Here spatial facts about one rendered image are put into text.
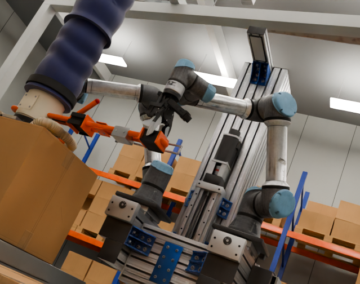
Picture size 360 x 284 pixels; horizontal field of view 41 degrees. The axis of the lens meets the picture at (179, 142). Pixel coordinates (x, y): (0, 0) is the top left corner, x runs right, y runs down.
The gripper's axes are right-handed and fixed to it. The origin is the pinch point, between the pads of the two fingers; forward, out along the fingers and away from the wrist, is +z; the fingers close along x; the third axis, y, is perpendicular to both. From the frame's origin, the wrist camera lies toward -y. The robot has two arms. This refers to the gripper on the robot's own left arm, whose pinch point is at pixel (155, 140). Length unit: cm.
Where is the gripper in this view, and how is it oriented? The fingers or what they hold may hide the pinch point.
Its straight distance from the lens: 174.1
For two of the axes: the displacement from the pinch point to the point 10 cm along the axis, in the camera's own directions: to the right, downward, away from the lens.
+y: -8.5, -1.8, 4.9
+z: -3.9, 8.5, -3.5
